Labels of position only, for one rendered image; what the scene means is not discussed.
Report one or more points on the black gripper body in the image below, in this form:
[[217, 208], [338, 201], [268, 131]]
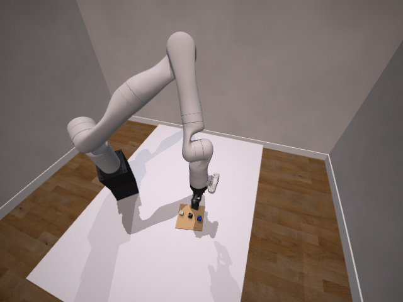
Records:
[[198, 191]]

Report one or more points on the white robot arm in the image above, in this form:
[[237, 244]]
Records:
[[91, 138]]

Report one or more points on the tan flat mat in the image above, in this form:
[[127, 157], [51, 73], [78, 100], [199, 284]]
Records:
[[183, 222]]

